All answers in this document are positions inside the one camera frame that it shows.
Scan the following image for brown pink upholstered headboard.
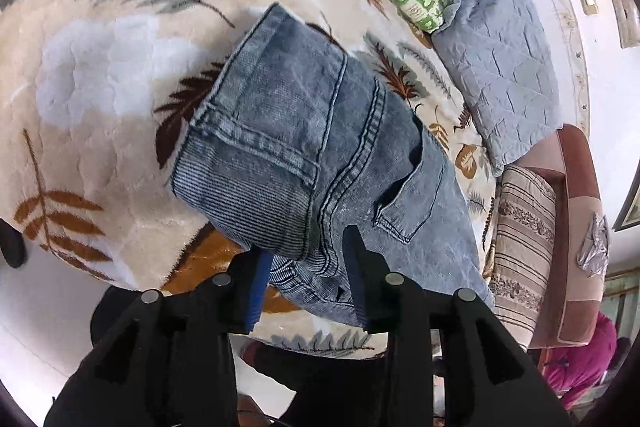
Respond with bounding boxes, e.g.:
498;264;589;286
516;124;604;349

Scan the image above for leaf-patterned beige bed blanket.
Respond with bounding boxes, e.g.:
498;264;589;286
0;0;501;360

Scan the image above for framed wall picture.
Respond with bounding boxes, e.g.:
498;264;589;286
613;173;640;232

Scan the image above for grey quilted blanket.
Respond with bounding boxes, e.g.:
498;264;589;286
432;0;562;176

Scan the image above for silver leaf headboard ornament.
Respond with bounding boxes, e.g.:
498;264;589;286
576;212;610;277

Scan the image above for magenta clothing heap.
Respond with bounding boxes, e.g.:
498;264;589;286
542;313;631;410

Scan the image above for striped beige floral pillow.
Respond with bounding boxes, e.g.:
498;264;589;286
488;166;556;349

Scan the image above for blue acid-wash denim pants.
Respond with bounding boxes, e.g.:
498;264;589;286
170;5;492;325

